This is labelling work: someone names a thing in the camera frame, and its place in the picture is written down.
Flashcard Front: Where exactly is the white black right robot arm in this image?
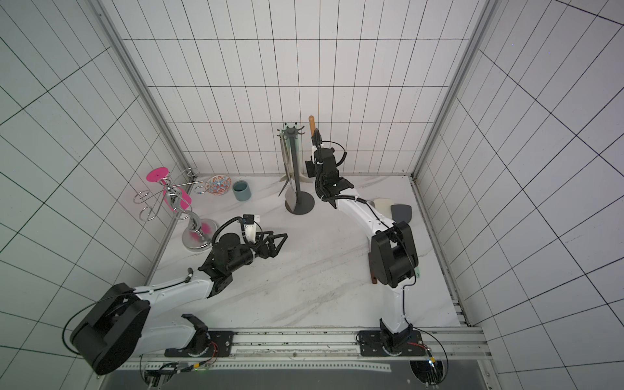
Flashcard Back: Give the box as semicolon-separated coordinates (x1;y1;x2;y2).
306;129;419;354

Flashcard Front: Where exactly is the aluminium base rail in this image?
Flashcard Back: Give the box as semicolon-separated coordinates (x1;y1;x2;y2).
122;328;493;374

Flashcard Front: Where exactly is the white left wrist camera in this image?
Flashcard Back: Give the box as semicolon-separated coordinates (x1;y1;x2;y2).
242;214;261;243

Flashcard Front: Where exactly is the chrome wine glass holder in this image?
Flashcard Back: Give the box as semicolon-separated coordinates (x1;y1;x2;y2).
133;167;219;252

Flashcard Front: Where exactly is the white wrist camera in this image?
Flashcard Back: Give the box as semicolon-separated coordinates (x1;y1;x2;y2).
305;159;316;178
242;214;261;243

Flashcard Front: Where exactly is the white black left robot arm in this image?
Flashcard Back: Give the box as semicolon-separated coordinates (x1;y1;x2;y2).
63;231;288;375

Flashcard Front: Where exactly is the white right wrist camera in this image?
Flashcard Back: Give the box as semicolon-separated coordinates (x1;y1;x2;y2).
305;159;316;178

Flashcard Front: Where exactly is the grey utensil rack stand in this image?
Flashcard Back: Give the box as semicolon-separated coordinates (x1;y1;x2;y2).
280;123;315;215

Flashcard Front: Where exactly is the cream spatula light wood handle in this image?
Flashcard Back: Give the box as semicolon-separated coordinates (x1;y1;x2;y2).
373;198;395;219

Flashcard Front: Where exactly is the teal ceramic cup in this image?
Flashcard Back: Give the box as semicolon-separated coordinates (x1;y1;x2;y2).
232;180;252;202

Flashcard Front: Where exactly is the grey metal hanging utensil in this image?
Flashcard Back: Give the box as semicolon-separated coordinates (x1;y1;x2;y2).
278;129;293;194

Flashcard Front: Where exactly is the pink plastic wine glass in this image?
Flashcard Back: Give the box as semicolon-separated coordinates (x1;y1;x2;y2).
146;167;192;212

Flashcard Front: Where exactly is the grey spatula mint handle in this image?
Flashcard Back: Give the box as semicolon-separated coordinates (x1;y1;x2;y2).
390;204;413;224

